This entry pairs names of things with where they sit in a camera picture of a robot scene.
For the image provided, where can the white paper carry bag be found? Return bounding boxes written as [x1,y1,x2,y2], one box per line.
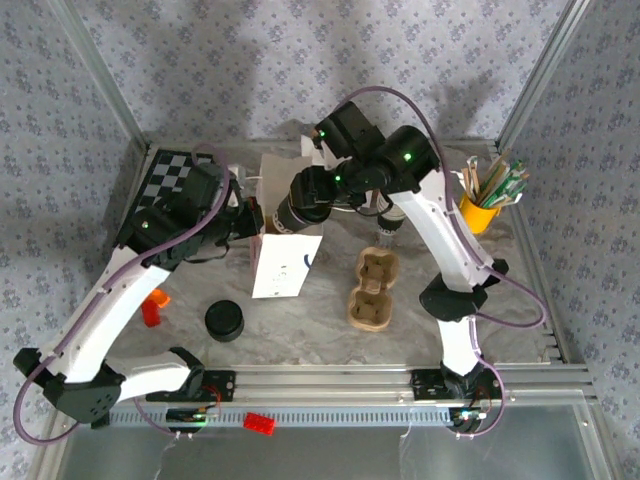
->
[248,152,325,300]

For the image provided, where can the black coffee lid stack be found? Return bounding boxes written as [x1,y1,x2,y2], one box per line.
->
[203,298,246,344]

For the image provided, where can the stacked paper coffee cups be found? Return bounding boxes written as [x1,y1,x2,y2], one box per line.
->
[375,192,407,236]

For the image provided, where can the black white chessboard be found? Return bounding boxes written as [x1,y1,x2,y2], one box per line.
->
[113,148,224,250]

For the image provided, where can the red orange plastic piece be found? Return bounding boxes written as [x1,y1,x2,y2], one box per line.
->
[140,288,172,329]

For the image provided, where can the long wooden stir stick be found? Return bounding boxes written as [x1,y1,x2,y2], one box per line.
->
[479,148,512,204]

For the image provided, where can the yellow plastic cup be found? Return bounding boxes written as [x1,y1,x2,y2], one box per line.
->
[458,191,503,235]

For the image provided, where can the green white sachet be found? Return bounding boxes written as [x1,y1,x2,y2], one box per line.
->
[492,172,531,207]
[499,159,527,201]

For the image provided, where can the small led circuit board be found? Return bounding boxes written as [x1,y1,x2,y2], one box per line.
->
[452,407,489,424]
[166,407,221,424]

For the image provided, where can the red toy brick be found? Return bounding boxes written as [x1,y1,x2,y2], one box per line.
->
[243,412,278,436]

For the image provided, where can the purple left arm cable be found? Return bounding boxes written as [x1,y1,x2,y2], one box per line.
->
[12,142,232,446]

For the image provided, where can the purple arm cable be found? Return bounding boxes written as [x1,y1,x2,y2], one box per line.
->
[337,87,549,441]
[12,142,232,446]

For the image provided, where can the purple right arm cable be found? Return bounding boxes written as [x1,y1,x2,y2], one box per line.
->
[337,87,549,441]

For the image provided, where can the thin aluminium frame rail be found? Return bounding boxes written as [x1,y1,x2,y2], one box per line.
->
[142,132,501,151]

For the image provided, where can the aluminium frame post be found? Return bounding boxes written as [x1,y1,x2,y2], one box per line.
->
[497,0,597,149]
[47,0,152,154]

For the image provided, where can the wide aluminium base rail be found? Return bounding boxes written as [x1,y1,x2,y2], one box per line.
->
[119,363,599,402]

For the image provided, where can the grey slotted cable duct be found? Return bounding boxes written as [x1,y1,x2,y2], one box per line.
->
[107,403,454,427]

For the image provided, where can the stepped aluminium frame rail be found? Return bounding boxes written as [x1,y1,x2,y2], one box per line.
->
[507,202,571,365]

